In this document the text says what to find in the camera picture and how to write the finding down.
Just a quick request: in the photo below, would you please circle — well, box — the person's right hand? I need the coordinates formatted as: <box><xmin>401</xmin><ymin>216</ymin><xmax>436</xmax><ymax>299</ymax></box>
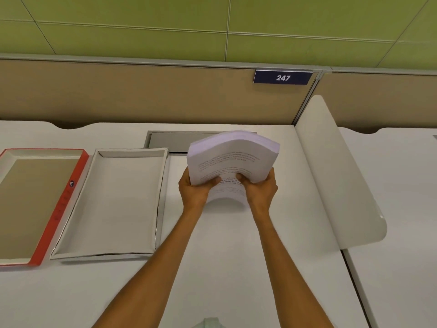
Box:
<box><xmin>236</xmin><ymin>167</ymin><xmax>279</xmax><ymax>213</ymax></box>

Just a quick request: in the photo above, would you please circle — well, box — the red-edged box lid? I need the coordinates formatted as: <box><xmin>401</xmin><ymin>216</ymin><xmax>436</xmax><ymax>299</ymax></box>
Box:
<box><xmin>0</xmin><ymin>148</ymin><xmax>90</xmax><ymax>267</ymax></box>

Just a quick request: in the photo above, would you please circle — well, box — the white desk side divider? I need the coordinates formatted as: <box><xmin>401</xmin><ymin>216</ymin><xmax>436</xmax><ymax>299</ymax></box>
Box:
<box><xmin>295</xmin><ymin>95</ymin><xmax>388</xmax><ymax>251</ymax></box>

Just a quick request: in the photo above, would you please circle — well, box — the person's left hand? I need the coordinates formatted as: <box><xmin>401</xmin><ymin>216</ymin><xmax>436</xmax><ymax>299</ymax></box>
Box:
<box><xmin>178</xmin><ymin>166</ymin><xmax>223</xmax><ymax>213</ymax></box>

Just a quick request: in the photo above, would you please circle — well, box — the dark blue number sign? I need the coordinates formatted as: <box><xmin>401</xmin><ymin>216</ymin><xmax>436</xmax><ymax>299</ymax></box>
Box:
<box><xmin>253</xmin><ymin>69</ymin><xmax>314</xmax><ymax>85</ymax></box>

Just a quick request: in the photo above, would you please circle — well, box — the person's right forearm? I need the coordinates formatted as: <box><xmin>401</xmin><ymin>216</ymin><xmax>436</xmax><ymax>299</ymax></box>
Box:
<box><xmin>248</xmin><ymin>208</ymin><xmax>333</xmax><ymax>328</ymax></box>

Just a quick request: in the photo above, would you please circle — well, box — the grey desk cable cover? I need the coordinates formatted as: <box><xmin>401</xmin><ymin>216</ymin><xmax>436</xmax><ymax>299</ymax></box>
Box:
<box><xmin>143</xmin><ymin>131</ymin><xmax>257</xmax><ymax>156</ymax></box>

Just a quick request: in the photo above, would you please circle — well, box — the stack of printed paper sheets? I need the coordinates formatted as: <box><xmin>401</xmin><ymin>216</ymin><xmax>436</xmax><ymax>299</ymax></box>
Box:
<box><xmin>187</xmin><ymin>131</ymin><xmax>281</xmax><ymax>211</ymax></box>

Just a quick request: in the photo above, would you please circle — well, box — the person's left forearm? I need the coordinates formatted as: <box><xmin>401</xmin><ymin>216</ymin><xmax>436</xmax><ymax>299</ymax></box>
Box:
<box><xmin>91</xmin><ymin>205</ymin><xmax>207</xmax><ymax>328</ymax></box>

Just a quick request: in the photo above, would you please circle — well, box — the white cardboard box tray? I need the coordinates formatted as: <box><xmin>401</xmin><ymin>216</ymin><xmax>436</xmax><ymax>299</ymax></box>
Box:
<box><xmin>50</xmin><ymin>148</ymin><xmax>170</xmax><ymax>260</ymax></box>

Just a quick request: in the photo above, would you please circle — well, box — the beige desk partition panel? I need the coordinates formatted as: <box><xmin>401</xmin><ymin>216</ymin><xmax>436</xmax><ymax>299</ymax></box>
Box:
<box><xmin>0</xmin><ymin>54</ymin><xmax>325</xmax><ymax>130</ymax></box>
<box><xmin>316</xmin><ymin>66</ymin><xmax>437</xmax><ymax>134</ymax></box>

